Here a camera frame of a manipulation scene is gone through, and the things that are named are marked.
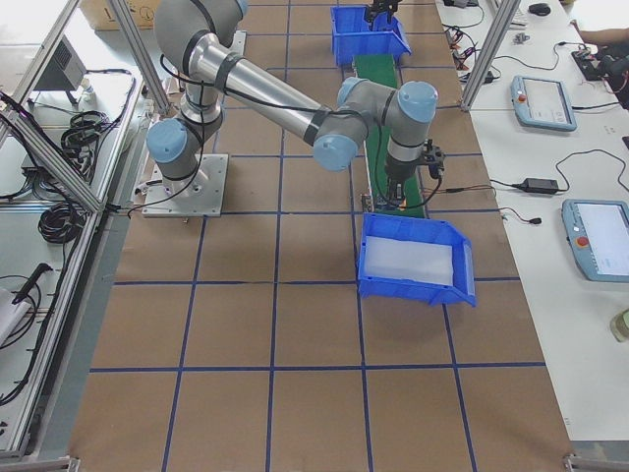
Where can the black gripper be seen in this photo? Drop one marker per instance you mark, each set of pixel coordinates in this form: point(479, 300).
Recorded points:
point(377, 11)
point(397, 170)

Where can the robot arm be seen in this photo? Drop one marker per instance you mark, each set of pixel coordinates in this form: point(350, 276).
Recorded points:
point(196, 36)

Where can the person forearm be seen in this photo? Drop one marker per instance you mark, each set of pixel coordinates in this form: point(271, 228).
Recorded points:
point(603, 37)

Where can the blue bin left side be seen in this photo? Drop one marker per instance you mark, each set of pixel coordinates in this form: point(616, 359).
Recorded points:
point(352, 35)

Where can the blue bin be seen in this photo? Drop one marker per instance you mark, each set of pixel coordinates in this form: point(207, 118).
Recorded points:
point(352, 35)
point(407, 228)

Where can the green conveyor belt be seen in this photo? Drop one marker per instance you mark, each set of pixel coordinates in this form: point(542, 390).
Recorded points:
point(382, 69)

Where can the blue bin right side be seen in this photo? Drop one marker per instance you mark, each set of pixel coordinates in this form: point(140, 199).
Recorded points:
point(407, 228)

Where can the white foam pad right bin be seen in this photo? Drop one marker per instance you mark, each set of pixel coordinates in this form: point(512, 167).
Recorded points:
point(411, 260)

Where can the black power adapter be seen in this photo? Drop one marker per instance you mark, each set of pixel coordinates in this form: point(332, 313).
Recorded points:
point(538, 186)

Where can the black computer mouse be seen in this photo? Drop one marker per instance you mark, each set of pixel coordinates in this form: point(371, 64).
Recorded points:
point(540, 9)

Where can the teach pendant far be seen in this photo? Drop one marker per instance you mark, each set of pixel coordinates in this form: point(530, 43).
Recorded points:
point(542, 103)

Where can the teach pendant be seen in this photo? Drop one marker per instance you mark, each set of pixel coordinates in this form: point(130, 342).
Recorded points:
point(597, 233)
point(542, 103)

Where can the teach pendant near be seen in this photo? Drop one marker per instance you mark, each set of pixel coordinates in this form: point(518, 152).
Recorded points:
point(597, 233)

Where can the aluminium frame post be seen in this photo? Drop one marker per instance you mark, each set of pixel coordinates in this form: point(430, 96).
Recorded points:
point(494, 37)

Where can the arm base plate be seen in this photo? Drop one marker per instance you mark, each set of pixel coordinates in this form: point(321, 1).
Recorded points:
point(201, 196)

